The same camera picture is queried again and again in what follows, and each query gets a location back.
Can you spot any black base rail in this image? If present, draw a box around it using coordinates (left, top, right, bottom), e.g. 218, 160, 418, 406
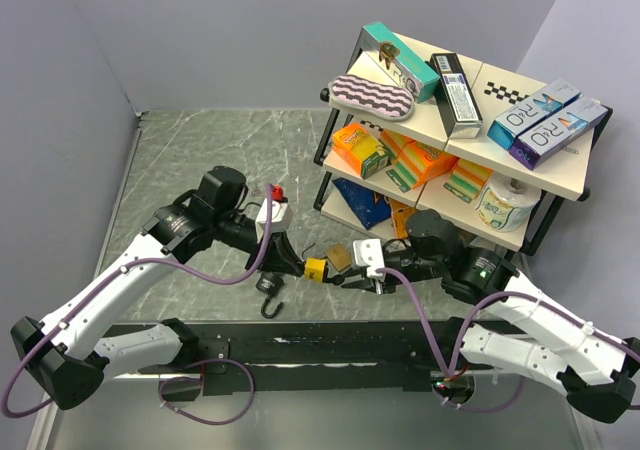
142, 321, 440, 396

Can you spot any orange green box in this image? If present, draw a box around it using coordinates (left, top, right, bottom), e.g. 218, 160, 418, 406
332, 122, 389, 179

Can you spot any striped sponge pack behind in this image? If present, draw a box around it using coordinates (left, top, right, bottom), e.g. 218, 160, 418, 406
378, 129, 413, 161

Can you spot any black silver box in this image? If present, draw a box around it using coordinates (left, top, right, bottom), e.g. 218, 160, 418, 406
430, 53, 483, 139

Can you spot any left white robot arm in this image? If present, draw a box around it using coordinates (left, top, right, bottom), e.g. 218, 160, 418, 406
10, 166, 344, 410

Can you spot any black tiered shelf rack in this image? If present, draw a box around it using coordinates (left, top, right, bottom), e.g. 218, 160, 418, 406
312, 25, 614, 290

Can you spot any brass padlock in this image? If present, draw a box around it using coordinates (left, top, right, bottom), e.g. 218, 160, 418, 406
319, 243, 352, 273

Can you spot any teal box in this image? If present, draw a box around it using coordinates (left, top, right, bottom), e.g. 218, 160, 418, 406
358, 22, 440, 103

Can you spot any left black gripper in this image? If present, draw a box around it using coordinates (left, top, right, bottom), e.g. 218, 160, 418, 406
213, 209, 304, 276

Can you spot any toilet paper roll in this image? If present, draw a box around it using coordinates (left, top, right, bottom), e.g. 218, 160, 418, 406
476, 173, 542, 232

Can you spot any orange snack pack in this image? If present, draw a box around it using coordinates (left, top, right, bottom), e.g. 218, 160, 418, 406
389, 199, 439, 239

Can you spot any pink wavy eye mask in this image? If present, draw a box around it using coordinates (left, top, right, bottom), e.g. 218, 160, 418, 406
328, 74, 415, 121

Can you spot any blue toothpaste box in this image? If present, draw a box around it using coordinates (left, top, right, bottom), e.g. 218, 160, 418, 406
488, 79, 581, 150

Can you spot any orange sponge pack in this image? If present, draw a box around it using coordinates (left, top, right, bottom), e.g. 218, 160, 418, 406
386, 141, 458, 193

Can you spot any blue snack bag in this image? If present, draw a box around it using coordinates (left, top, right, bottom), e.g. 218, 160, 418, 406
332, 178, 391, 230

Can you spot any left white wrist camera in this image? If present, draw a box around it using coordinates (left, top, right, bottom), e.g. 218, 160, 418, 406
254, 185, 293, 243

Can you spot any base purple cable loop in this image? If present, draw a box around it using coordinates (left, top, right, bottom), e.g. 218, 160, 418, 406
157, 357, 259, 425

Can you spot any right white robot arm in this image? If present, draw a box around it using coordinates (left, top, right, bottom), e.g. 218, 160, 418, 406
352, 210, 639, 424

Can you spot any striped sponge pack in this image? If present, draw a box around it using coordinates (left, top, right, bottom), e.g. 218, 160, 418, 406
443, 159, 493, 203
378, 129, 413, 161

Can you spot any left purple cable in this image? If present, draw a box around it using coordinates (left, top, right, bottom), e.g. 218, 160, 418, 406
0, 183, 276, 417

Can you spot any yellow padlock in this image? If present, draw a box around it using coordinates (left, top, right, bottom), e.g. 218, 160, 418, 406
304, 258, 328, 282

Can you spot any purple toothpaste box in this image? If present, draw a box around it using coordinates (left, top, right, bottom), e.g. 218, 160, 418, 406
509, 97, 608, 170

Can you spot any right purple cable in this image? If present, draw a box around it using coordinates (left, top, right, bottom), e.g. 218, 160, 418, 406
374, 267, 640, 414

